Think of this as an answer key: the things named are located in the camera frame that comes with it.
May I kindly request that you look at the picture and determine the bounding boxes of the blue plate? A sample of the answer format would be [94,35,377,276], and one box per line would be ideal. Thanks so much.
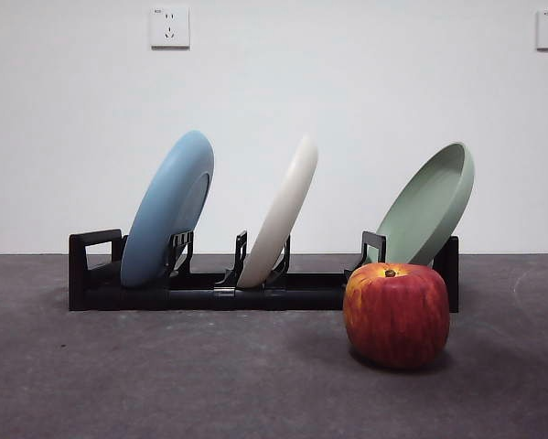
[120,129,216,288]

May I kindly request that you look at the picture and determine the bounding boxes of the red apple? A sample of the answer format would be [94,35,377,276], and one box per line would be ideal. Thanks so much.
[342,262,451,370]

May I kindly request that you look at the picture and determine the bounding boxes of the white plate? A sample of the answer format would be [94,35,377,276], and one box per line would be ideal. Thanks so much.
[235,134,319,289]

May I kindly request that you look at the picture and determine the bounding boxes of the black plate rack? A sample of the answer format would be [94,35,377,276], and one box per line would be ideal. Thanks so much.
[68,228,461,315]

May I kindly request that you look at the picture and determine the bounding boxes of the green plate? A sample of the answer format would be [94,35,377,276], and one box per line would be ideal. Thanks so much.
[374,141,477,268]

